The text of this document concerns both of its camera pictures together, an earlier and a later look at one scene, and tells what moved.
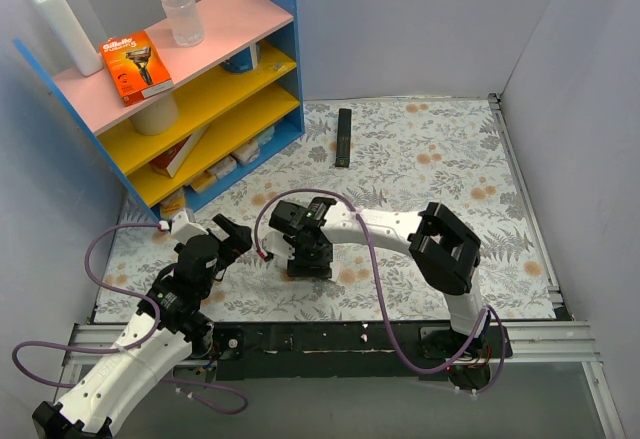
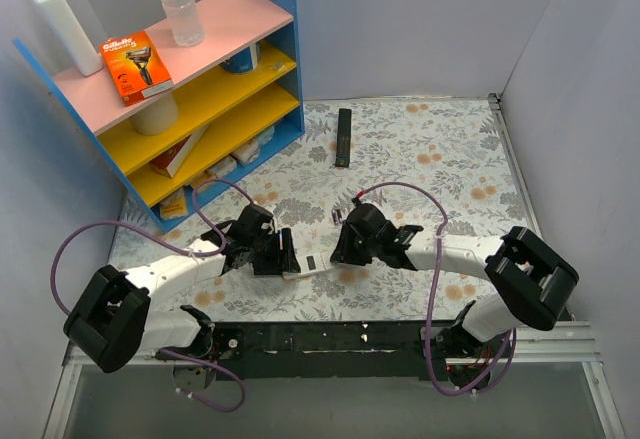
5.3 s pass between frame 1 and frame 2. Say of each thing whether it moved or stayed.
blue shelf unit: stayed
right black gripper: moved
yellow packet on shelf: stayed
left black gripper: moved
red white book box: stayed
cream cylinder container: stayed
